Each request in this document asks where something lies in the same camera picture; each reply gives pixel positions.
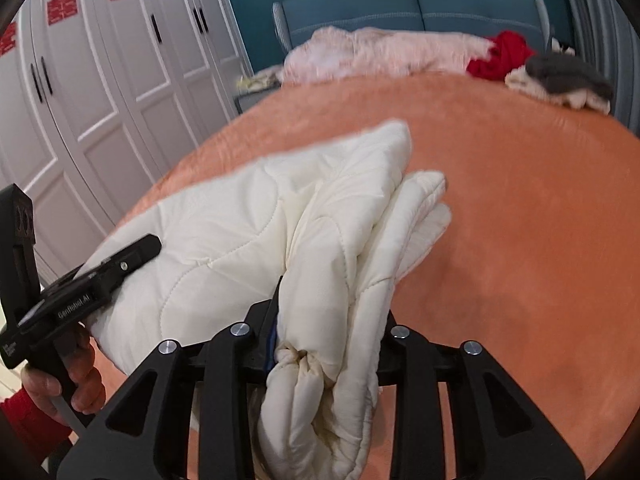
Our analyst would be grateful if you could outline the white wardrobe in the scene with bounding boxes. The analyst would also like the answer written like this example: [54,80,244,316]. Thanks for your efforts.
[0,0,253,286]

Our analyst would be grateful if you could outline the cream garment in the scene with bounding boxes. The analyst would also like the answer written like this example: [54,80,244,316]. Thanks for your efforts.
[505,66,612,113]

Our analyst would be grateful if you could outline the bedside table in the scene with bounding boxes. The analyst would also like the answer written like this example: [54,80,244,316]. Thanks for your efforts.
[234,65,283,116]

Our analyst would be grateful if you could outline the grey pleated curtain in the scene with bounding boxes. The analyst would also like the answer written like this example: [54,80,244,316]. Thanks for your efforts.
[552,0,640,136]

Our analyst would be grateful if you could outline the person's left hand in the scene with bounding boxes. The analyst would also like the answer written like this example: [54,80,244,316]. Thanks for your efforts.
[22,332,107,426]

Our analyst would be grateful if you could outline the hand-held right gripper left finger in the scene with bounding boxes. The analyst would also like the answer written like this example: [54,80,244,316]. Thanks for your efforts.
[59,272,286,480]

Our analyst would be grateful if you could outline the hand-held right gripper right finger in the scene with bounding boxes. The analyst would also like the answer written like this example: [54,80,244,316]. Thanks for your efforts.
[375,310,586,480]

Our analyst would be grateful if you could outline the pink quilt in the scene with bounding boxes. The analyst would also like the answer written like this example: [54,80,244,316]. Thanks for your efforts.
[277,26,496,83]

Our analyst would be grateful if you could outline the grey cable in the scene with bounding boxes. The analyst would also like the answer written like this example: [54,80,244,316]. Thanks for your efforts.
[50,394,93,431]

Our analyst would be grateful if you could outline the grey garment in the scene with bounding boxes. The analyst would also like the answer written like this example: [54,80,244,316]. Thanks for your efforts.
[525,52,615,101]

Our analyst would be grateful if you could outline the red garment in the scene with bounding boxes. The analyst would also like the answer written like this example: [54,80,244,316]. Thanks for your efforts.
[466,30,538,81]

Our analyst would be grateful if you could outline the white quilted jacket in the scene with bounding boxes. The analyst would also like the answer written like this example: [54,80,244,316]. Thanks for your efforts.
[82,120,453,480]

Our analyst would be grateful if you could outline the blue padded headboard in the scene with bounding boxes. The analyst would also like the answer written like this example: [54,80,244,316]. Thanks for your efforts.
[272,0,556,61]

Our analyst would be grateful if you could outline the cream cloth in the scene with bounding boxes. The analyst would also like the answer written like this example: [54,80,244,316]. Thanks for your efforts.
[237,65,283,92]

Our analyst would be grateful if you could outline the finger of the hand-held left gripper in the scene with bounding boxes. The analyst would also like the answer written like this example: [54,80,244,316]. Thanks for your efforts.
[80,233,163,291]

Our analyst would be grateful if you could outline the person's left forearm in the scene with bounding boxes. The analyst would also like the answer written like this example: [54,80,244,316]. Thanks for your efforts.
[0,387,76,461]

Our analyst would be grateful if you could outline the orange plush bed blanket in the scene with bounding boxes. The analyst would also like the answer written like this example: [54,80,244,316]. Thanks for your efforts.
[82,71,640,480]

